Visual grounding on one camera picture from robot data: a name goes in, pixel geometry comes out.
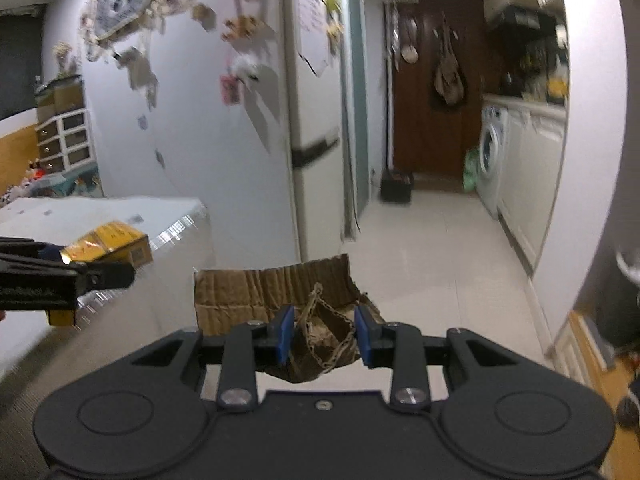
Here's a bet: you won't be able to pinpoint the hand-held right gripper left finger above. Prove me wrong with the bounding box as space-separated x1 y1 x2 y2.
130 305 296 410

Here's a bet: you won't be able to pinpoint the white plush wall toy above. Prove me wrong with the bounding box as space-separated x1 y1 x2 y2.
230 55 262 87

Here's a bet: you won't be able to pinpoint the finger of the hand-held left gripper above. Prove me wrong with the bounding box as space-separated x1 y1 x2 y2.
0 254 137 297
0 239 66 262

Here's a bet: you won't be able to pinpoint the green plastic bag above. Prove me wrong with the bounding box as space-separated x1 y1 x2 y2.
462 147 481 193

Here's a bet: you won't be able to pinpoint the black crate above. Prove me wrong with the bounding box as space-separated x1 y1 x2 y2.
381 167 415 205

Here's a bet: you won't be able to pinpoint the wall photo collage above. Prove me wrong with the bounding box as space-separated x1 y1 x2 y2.
80 0 201 61

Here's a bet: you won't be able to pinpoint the white washing machine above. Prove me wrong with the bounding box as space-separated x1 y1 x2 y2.
475 102 509 219

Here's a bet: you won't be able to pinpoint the white fridge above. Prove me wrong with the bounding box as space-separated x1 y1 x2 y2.
282 0 347 261

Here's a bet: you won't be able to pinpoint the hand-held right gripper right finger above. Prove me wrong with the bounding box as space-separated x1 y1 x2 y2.
354 305 521 407

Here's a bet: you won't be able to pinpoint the wooden wall ornament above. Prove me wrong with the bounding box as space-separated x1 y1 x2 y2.
192 4 217 31
222 16 266 42

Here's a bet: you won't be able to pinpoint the wooden desk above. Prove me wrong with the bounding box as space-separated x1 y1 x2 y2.
570 310 640 461

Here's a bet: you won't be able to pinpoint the beige hanging bag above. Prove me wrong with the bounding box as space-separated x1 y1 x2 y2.
432 12 468 108

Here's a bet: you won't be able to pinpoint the cream cabinet with handle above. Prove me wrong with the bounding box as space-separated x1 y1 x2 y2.
552 310 601 377

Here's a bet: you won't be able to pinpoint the white kitchen base cabinets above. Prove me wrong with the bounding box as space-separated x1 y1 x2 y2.
497 95 569 273

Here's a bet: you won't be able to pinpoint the pink hanging tag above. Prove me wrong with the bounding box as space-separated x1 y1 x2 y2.
220 74 243 106

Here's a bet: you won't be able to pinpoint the yellow cardboard box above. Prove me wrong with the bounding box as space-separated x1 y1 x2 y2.
47 221 154 327

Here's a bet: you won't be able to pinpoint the white fridge board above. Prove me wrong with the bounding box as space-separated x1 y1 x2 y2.
294 0 332 78

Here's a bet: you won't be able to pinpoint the white drawer unit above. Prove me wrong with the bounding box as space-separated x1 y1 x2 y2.
35 110 96 171

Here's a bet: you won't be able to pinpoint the black range hood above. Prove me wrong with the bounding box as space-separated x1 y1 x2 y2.
492 6 557 32

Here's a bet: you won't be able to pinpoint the dried flowers in vase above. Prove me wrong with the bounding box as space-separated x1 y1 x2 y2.
52 42 76 78

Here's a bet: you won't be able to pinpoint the teal low cabinet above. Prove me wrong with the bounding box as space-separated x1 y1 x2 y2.
30 172 103 199

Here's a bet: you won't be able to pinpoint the brown wooden door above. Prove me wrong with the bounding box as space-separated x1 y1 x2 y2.
387 0 484 181

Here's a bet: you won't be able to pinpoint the brown paper bag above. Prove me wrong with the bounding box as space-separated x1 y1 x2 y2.
264 282 362 385

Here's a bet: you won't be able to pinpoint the glass tank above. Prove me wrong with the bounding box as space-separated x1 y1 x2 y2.
35 77 83 116

